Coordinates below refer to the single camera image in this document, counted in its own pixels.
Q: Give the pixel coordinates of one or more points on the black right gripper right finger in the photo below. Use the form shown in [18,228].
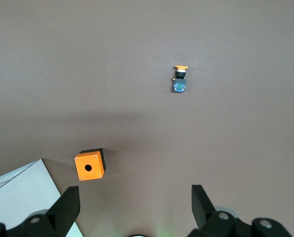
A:
[211,222]

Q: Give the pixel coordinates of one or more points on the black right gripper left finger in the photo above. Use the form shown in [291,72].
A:
[58,217]

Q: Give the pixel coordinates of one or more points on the white drawer cabinet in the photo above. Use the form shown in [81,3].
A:
[18,190]

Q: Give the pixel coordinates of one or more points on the yellow mushroom push button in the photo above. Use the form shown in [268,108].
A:
[179,85]

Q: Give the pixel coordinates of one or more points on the orange button enclosure box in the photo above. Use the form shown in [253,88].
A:
[87,168]

